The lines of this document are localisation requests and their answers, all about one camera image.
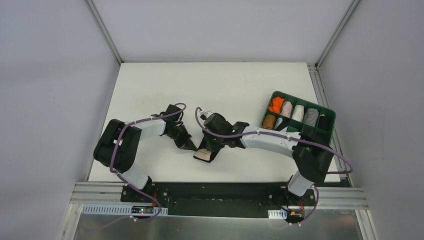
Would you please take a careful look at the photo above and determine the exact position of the black underwear beige waistband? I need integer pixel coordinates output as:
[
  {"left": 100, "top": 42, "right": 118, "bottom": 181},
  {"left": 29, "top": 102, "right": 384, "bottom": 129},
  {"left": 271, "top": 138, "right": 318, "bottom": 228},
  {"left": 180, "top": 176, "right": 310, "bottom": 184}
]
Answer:
[{"left": 193, "top": 147, "right": 222, "bottom": 163}]

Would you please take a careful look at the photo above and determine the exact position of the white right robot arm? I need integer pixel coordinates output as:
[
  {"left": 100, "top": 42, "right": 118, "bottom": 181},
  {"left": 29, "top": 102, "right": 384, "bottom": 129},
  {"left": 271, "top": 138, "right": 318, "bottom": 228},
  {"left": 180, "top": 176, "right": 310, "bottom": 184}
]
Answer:
[{"left": 193, "top": 111, "right": 335, "bottom": 205}]

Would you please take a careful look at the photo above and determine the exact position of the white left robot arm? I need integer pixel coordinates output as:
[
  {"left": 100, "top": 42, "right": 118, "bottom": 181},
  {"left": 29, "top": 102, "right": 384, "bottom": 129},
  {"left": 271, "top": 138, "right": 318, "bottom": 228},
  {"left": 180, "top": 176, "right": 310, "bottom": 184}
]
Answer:
[{"left": 93, "top": 103, "right": 198, "bottom": 203}]

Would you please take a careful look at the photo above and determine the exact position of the brown rolled underwear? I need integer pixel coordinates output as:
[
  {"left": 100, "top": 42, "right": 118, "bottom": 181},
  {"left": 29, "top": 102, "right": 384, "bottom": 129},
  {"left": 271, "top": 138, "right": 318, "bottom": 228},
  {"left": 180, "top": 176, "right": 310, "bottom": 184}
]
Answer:
[{"left": 262, "top": 114, "right": 277, "bottom": 130}]

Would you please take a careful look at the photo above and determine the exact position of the white black rolled underwear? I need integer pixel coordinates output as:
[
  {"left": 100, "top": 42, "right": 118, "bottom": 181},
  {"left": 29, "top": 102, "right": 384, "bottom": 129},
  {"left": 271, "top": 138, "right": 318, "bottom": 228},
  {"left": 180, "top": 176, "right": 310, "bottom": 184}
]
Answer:
[{"left": 274, "top": 117, "right": 291, "bottom": 131}]

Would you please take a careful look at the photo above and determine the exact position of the orange rolled underwear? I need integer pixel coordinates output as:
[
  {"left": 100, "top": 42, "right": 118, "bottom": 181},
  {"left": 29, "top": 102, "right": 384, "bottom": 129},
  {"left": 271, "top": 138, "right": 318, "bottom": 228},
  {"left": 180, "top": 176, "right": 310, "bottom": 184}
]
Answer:
[{"left": 268, "top": 96, "right": 285, "bottom": 114}]

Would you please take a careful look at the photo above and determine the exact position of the pink rolled underwear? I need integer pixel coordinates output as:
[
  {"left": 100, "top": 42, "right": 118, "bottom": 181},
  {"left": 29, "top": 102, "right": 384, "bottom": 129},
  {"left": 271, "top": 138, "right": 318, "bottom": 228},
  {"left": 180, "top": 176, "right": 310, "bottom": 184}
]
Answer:
[{"left": 280, "top": 101, "right": 293, "bottom": 119}]

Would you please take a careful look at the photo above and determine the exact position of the grey striped rolled underwear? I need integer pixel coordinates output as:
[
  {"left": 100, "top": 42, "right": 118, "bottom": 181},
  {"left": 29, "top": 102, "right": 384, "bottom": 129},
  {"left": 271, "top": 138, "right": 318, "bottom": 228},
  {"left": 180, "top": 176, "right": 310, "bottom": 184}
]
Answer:
[{"left": 303, "top": 108, "right": 320, "bottom": 127}]

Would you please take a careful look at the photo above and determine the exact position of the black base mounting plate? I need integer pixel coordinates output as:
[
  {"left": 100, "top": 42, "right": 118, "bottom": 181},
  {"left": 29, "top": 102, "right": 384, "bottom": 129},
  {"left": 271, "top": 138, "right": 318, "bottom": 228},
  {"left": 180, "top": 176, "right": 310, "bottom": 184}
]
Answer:
[{"left": 120, "top": 182, "right": 317, "bottom": 219}]

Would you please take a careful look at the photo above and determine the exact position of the green compartment tray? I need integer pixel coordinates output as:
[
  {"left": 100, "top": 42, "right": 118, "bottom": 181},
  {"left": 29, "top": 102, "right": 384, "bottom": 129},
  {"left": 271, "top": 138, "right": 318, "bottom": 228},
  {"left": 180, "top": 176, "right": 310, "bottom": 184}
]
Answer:
[{"left": 260, "top": 91, "right": 336, "bottom": 144}]

